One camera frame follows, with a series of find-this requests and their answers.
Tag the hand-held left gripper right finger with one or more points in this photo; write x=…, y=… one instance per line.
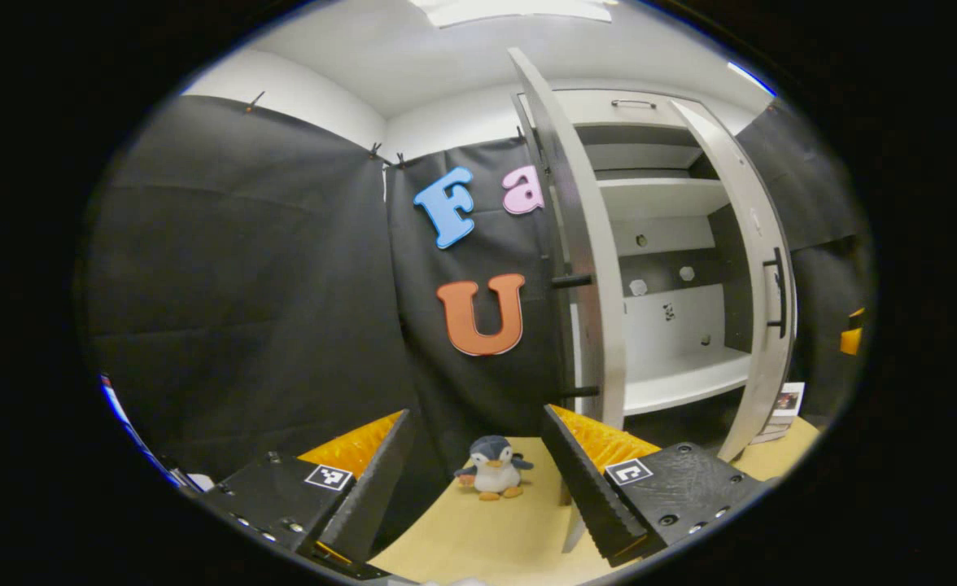
x=588, y=488

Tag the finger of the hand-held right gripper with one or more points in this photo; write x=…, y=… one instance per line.
x=851, y=340

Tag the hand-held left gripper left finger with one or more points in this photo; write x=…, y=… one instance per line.
x=364, y=496

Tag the white cabinet door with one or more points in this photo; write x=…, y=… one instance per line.
x=755, y=391
x=605, y=325

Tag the white cabinet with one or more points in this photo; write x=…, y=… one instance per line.
x=674, y=382

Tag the white cabinet drawer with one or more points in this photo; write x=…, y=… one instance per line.
x=592, y=106

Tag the white picture book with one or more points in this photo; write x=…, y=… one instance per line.
x=786, y=407

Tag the grey penguin plush toy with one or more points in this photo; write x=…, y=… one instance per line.
x=493, y=472

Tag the black backdrop cloth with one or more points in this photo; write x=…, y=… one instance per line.
x=242, y=268

